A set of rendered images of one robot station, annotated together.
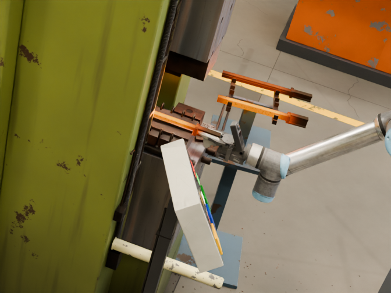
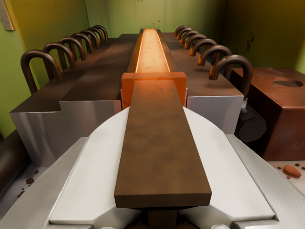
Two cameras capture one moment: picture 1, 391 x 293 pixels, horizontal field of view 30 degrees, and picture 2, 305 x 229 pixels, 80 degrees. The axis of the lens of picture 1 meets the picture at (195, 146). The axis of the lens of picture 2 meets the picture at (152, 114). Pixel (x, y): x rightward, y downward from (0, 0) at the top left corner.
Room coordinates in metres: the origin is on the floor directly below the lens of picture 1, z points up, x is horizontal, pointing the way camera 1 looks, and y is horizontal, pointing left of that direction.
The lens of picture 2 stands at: (2.46, -0.11, 1.06)
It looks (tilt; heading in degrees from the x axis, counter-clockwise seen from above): 31 degrees down; 83
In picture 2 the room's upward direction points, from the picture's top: 1 degrees counter-clockwise
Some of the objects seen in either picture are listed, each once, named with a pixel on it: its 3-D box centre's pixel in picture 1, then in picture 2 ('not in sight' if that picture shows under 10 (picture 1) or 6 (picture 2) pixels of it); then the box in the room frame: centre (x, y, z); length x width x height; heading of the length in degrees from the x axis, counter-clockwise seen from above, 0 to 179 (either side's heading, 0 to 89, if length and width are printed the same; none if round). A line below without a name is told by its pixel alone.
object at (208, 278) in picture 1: (167, 263); not in sight; (2.11, -0.02, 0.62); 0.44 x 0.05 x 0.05; 83
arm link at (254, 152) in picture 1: (253, 154); not in sight; (2.46, -0.23, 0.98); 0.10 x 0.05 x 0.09; 173
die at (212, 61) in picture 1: (160, 41); not in sight; (2.48, 0.23, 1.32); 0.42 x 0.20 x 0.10; 83
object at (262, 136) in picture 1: (238, 144); not in sight; (2.97, -0.19, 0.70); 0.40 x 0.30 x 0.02; 1
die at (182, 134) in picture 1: (141, 122); (138, 66); (2.48, 0.23, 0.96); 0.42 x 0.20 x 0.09; 83
